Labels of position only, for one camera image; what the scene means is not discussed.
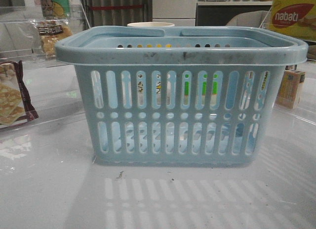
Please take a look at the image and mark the red belt barrier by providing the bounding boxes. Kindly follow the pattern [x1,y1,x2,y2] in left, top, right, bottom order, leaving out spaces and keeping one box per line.
[89,4,144,11]

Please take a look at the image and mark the maroon cracker bag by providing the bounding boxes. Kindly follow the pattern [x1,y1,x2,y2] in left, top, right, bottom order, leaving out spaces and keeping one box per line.
[0,61,39,129]

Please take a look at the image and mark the light blue plastic basket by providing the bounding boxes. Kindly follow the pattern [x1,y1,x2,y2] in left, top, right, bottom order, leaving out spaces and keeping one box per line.
[55,26,308,166]

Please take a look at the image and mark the clear acrylic left shelf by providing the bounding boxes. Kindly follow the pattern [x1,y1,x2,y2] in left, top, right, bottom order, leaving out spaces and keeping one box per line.
[0,6,84,143]

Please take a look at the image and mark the bread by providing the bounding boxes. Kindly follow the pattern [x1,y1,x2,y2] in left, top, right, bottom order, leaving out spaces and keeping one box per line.
[31,19,73,58]

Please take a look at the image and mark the peach patterned carton box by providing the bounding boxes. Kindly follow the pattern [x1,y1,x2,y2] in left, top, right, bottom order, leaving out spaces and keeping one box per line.
[276,71,306,109]

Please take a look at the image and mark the yellow nabati wafer box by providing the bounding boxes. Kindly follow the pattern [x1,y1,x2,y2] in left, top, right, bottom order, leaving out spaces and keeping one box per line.
[268,0,316,41]

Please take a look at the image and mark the white refrigerator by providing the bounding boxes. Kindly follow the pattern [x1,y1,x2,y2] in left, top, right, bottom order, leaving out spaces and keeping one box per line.
[152,0,198,26]

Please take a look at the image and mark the green cartoon snack bag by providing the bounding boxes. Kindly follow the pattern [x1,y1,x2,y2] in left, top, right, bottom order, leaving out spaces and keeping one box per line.
[40,0,70,18]

